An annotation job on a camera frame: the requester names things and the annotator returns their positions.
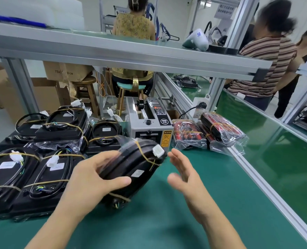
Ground red parts in clear bag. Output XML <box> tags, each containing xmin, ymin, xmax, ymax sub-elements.
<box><xmin>195</xmin><ymin>122</ymin><xmax>217</xmax><ymax>151</ymax></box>
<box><xmin>172</xmin><ymin>119</ymin><xmax>209</xmax><ymax>151</ymax></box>
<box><xmin>200</xmin><ymin>111</ymin><xmax>249</xmax><ymax>156</ymax></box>

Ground person's right forearm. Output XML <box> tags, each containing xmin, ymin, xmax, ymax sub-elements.
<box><xmin>191</xmin><ymin>202</ymin><xmax>247</xmax><ymax>249</ymax></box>

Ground round wooden stool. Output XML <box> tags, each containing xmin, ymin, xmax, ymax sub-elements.
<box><xmin>72</xmin><ymin>76</ymin><xmax>100</xmax><ymax>117</ymax></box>

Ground aluminium frame shelf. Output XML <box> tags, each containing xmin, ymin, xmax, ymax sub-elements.
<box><xmin>0</xmin><ymin>0</ymin><xmax>273</xmax><ymax>119</ymax></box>

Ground white handheld appliance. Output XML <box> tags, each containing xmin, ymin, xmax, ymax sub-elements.
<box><xmin>182</xmin><ymin>28</ymin><xmax>210</xmax><ymax>52</ymax></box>

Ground black bagged motor unit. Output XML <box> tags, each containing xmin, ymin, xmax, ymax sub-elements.
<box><xmin>99</xmin><ymin>136</ymin><xmax>168</xmax><ymax>206</ymax></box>

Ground blue brush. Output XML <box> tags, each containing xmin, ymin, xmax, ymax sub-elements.
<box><xmin>0</xmin><ymin>13</ymin><xmax>48</xmax><ymax>28</ymax></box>

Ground black tray with cables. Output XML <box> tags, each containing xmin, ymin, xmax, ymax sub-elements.
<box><xmin>207</xmin><ymin>21</ymin><xmax>240</xmax><ymax>55</ymax></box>

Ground person's left forearm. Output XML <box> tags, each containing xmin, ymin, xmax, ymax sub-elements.
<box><xmin>25</xmin><ymin>197</ymin><xmax>93</xmax><ymax>249</ymax></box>

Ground pile of black wired housings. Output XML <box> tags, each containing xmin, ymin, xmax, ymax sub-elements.
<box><xmin>0</xmin><ymin>100</ymin><xmax>123</xmax><ymax>222</ymax></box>

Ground teal stool with gold legs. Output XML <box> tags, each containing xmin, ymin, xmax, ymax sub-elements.
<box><xmin>116</xmin><ymin>76</ymin><xmax>146</xmax><ymax>116</ymax></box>

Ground person's right hand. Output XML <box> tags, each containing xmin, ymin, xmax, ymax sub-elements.
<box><xmin>167</xmin><ymin>148</ymin><xmax>216</xmax><ymax>216</ymax></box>

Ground person's left hand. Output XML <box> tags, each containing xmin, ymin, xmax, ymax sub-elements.
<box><xmin>64</xmin><ymin>150</ymin><xmax>132</xmax><ymax>212</ymax></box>

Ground white power strip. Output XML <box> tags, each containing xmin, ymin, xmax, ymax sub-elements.
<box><xmin>192</xmin><ymin>94</ymin><xmax>211</xmax><ymax>118</ymax></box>

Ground blue hose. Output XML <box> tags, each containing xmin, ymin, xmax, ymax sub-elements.
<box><xmin>146</xmin><ymin>2</ymin><xmax>180</xmax><ymax>42</ymax></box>

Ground white translucent plastic container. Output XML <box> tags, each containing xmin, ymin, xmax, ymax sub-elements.
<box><xmin>0</xmin><ymin>0</ymin><xmax>85</xmax><ymax>30</ymax></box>

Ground grey automatic tape dispenser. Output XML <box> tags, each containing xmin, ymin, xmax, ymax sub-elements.
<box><xmin>125</xmin><ymin>96</ymin><xmax>174</xmax><ymax>149</ymax></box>

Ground black power cable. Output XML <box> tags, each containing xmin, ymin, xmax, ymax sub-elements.
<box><xmin>179</xmin><ymin>106</ymin><xmax>206</xmax><ymax>119</ymax></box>

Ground white paper sign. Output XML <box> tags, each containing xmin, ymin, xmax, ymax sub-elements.
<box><xmin>214</xmin><ymin>3</ymin><xmax>235</xmax><ymax>20</ymax></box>

